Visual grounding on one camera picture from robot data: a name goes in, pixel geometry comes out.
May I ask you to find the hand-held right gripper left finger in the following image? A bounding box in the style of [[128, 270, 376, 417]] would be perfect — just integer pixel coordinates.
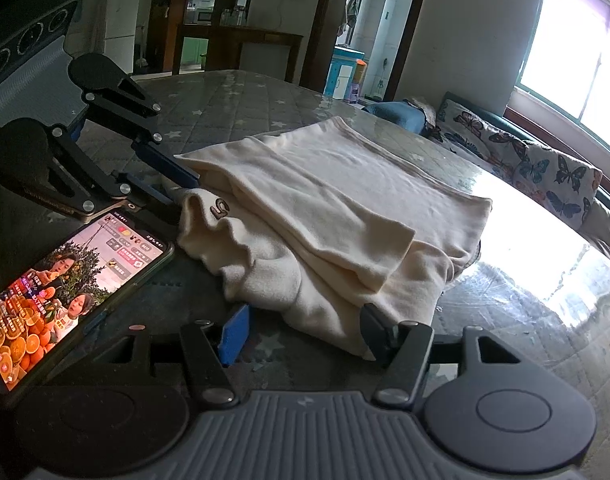
[[92, 302, 251, 408]]

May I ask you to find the cream garment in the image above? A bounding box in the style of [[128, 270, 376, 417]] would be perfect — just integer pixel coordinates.
[[174, 115, 493, 361]]

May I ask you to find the dark wooden door frame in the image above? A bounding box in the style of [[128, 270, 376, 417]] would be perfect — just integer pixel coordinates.
[[300, 0, 434, 104]]

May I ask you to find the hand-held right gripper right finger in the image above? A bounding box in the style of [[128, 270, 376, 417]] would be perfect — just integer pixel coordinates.
[[359, 302, 533, 408]]

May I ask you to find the beige folded cloth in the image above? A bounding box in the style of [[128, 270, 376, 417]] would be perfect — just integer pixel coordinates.
[[407, 97, 439, 124]]

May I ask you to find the white fridge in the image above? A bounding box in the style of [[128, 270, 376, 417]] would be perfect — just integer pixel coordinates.
[[104, 0, 144, 74]]

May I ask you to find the dark wooden sideboard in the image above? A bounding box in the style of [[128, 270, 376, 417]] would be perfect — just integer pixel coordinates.
[[177, 24, 304, 84]]

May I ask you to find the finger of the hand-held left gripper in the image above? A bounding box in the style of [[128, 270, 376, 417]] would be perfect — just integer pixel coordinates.
[[82, 72, 202, 188], [15, 127, 186, 221]]

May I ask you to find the green framed window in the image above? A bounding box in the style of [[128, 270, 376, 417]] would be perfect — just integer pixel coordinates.
[[515, 0, 610, 127]]

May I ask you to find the smartphone with lit screen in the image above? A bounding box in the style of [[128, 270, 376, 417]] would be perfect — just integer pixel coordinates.
[[0, 210, 176, 393]]

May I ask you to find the blue and white cabinet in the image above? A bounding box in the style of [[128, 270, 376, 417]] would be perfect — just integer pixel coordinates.
[[325, 46, 367, 100]]

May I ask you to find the beige pillow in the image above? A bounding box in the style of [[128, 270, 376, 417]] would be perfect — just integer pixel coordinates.
[[584, 197, 610, 267]]

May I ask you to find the dark wooden shelf cabinet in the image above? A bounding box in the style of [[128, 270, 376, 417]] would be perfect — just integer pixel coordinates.
[[147, 0, 259, 73]]

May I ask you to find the blue blanket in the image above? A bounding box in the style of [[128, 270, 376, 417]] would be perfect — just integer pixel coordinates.
[[370, 101, 427, 135]]

